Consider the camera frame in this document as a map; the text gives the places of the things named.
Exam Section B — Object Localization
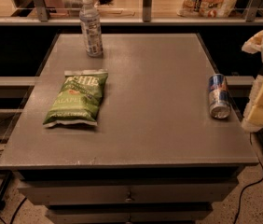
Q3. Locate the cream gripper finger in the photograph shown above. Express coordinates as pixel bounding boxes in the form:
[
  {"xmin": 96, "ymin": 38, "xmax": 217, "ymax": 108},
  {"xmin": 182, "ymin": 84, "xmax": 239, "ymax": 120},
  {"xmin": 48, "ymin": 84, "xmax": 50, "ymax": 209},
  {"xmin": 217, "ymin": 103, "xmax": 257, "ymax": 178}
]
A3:
[
  {"xmin": 242, "ymin": 75, "xmax": 263, "ymax": 133},
  {"xmin": 242, "ymin": 30, "xmax": 263, "ymax": 54}
]

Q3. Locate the clear plastic water bottle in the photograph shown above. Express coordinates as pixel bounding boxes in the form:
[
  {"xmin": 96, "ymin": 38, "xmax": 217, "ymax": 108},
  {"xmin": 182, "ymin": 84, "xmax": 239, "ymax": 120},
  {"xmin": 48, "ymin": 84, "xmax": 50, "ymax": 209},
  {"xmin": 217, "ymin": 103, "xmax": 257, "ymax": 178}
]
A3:
[{"xmin": 79, "ymin": 0, "xmax": 104, "ymax": 57}]

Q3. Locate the blue silver energy drink can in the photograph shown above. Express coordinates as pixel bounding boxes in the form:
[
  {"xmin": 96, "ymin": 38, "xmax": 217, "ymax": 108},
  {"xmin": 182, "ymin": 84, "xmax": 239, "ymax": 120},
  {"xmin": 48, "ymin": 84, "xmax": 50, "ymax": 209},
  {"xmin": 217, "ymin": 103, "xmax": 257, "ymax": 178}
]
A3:
[{"xmin": 208, "ymin": 74, "xmax": 231, "ymax": 119}]

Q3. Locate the grey drawer cabinet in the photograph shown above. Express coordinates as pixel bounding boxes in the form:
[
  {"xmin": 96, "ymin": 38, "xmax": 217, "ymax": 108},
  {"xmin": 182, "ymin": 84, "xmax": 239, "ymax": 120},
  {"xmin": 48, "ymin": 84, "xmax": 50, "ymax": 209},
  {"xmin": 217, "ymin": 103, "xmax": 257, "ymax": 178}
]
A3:
[{"xmin": 0, "ymin": 34, "xmax": 258, "ymax": 224}]

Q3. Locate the green jalapeno chip bag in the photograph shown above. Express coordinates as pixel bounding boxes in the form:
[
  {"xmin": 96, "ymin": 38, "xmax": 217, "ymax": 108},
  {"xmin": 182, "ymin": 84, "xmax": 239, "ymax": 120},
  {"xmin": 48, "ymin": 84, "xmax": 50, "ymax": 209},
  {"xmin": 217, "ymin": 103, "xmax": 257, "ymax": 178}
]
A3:
[{"xmin": 43, "ymin": 69, "xmax": 108, "ymax": 128}]

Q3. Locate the metal railing shelf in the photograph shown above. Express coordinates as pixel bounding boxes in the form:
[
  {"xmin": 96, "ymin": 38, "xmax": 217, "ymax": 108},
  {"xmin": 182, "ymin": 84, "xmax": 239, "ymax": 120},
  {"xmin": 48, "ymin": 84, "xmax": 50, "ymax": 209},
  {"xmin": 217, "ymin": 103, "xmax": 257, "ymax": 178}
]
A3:
[{"xmin": 0, "ymin": 0, "xmax": 263, "ymax": 26}]

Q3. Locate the black floor cable right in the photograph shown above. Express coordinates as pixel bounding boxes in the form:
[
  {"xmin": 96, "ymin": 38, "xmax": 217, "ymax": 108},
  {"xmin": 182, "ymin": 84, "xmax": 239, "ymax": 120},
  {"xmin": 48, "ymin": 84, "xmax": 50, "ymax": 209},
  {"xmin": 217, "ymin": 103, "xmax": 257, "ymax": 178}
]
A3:
[{"xmin": 232, "ymin": 133, "xmax": 263, "ymax": 224}]

